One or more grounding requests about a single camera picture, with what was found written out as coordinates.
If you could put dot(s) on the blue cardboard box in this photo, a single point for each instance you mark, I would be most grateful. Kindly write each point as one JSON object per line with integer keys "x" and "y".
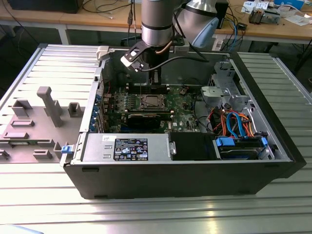
{"x": 290, "y": 3}

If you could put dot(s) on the green motherboard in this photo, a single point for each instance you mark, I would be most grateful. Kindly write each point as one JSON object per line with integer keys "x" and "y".
{"x": 182, "y": 119}

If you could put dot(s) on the grey parts rack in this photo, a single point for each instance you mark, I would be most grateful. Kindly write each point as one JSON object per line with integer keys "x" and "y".
{"x": 41, "y": 139}

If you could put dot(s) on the black upright device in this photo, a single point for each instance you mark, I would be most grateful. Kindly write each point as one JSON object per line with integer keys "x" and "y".
{"x": 222, "y": 14}

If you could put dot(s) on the blue expansion slot clip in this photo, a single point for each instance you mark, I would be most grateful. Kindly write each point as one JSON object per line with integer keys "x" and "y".
{"x": 95, "y": 114}
{"x": 98, "y": 98}
{"x": 92, "y": 126}

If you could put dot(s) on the silver metal disk bay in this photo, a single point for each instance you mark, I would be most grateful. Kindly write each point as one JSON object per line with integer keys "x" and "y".
{"x": 213, "y": 93}

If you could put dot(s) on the white paper sheets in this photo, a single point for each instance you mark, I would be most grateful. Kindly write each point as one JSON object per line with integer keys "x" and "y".
{"x": 298, "y": 20}

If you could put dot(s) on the black open PC case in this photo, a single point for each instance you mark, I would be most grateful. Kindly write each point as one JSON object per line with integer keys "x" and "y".
{"x": 170, "y": 180}

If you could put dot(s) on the grey metal part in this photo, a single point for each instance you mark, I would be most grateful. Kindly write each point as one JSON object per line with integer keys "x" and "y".
{"x": 271, "y": 17}

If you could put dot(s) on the pale blue rounded object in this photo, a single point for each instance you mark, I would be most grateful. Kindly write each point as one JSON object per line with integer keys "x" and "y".
{"x": 14, "y": 230}

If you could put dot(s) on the white labelled box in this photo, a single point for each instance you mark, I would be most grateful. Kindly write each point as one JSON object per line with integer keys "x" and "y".
{"x": 217, "y": 43}

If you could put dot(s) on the wooden desk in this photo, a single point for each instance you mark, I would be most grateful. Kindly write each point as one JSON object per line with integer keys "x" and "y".
{"x": 102, "y": 20}

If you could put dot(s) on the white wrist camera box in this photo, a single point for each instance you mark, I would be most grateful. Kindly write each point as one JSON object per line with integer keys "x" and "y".
{"x": 126, "y": 59}
{"x": 181, "y": 49}

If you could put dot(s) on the hard disk in blue carrier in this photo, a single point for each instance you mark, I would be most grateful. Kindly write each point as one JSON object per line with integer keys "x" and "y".
{"x": 225, "y": 142}

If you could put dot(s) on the silver power supply box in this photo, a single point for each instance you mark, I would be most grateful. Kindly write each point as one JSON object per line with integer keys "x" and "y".
{"x": 95, "y": 148}

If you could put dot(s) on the black box on desk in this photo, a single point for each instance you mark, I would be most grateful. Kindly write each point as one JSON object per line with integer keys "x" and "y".
{"x": 44, "y": 6}

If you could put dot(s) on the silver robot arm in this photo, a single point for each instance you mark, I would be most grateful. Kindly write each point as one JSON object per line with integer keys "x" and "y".
{"x": 156, "y": 26}

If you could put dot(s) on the CPU socket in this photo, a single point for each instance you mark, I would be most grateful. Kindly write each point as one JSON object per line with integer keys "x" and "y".
{"x": 153, "y": 108}

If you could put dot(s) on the white printed cards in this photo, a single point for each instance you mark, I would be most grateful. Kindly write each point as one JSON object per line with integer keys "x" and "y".
{"x": 251, "y": 6}

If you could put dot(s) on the black graphics card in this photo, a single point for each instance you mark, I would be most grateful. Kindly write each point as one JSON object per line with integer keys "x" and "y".
{"x": 143, "y": 121}

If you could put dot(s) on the metal CPU cooler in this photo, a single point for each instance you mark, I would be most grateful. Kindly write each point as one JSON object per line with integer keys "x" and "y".
{"x": 254, "y": 15}

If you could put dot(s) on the blue case latch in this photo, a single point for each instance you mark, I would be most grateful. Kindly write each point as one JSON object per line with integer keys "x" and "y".
{"x": 66, "y": 149}

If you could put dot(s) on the small black adapter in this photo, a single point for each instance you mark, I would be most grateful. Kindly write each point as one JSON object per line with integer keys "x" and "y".
{"x": 242, "y": 26}

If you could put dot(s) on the green RAM stick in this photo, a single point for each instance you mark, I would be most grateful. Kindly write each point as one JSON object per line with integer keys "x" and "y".
{"x": 20, "y": 143}

